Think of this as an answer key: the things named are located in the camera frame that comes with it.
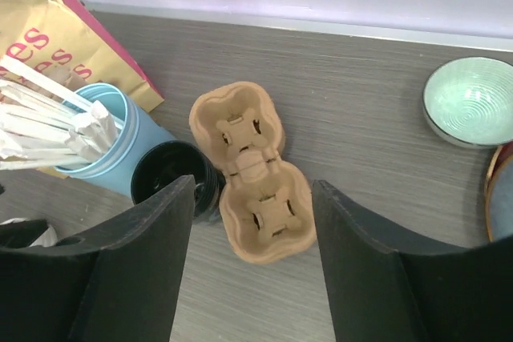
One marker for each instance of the mint green ceramic bowl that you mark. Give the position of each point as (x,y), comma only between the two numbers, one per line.
(468,102)

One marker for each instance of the brown cardboard cup carrier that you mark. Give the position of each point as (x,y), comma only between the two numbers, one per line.
(266,204)

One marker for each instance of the dark blue ceramic plate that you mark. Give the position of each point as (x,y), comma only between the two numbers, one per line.
(498,194)

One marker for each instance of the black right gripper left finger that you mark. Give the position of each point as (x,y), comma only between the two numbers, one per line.
(117,281)

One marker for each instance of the pink kraft paper bag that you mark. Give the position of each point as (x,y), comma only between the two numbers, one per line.
(47,34)

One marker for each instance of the light blue straw cup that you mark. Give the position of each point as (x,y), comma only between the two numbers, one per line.
(139,135)

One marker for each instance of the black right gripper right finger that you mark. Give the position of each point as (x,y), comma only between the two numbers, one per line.
(386,282)

